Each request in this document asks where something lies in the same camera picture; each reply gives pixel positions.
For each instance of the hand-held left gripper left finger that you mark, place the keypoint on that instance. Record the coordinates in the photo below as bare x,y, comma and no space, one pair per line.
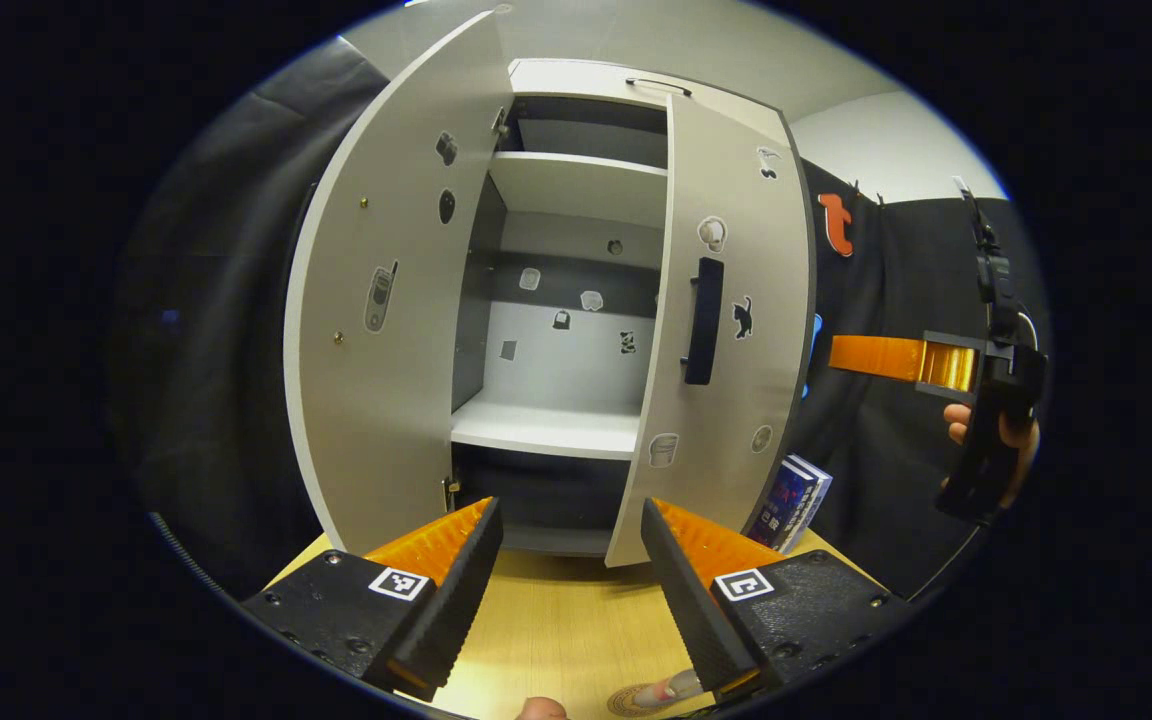
441,610

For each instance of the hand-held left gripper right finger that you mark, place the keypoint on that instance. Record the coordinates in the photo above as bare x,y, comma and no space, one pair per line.
701,610

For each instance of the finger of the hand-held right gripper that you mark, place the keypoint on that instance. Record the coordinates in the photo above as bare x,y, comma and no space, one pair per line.
881,357

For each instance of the clear plastic bottle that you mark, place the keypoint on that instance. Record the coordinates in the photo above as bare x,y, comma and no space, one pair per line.
671,688

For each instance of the round brown coaster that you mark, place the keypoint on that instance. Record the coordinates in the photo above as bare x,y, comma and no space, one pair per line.
626,703

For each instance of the white cabinet door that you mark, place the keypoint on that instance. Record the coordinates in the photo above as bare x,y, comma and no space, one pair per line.
756,400
386,400

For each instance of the white and grey cabinet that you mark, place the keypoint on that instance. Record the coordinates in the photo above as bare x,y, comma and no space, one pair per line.
556,420

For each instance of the white cabinet shelf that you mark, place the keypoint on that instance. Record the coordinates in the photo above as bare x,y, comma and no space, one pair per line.
576,185

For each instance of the white cabinet drawer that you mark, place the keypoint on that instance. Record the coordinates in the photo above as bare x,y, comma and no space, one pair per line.
576,80

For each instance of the dark blue book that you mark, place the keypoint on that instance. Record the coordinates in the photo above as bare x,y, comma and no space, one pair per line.
808,500
776,500
822,485

